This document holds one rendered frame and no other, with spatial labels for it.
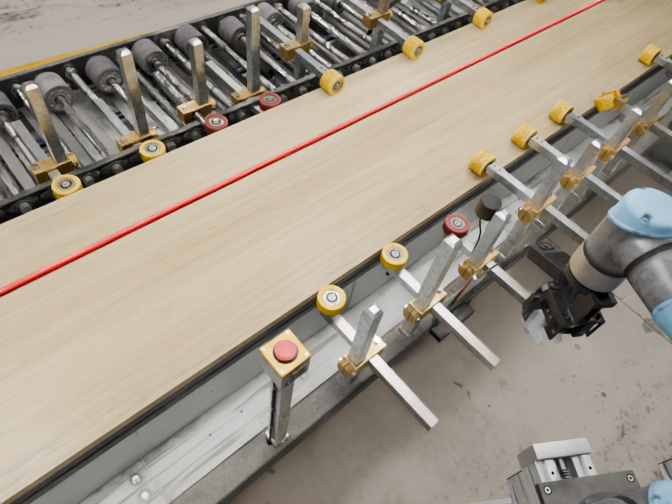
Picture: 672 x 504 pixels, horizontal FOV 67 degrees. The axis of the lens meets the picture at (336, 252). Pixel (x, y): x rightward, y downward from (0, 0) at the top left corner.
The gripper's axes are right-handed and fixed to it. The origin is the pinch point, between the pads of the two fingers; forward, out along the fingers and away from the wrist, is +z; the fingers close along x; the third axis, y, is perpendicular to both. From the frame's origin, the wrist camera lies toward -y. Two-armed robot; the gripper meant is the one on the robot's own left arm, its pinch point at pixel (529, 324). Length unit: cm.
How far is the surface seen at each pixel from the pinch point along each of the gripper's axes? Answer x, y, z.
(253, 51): -43, -131, 31
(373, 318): -22.3, -15.0, 22.0
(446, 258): -1.7, -28.7, 19.6
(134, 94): -82, -106, 31
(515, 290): 30, -34, 46
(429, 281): -2.4, -29.8, 31.6
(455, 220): 17, -58, 41
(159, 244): -73, -53, 42
